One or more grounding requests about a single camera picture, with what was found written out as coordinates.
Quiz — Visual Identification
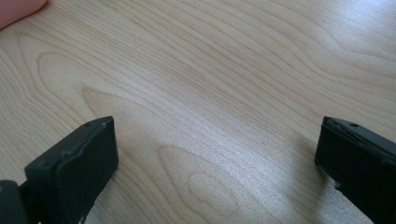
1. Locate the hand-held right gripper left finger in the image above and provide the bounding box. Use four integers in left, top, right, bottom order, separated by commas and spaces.
19, 116, 120, 224

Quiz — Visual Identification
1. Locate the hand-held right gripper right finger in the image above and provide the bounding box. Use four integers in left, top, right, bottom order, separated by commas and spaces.
314, 116, 396, 224

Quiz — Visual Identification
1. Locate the pink rounded object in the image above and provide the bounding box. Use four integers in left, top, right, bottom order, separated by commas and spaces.
0, 0, 49, 31

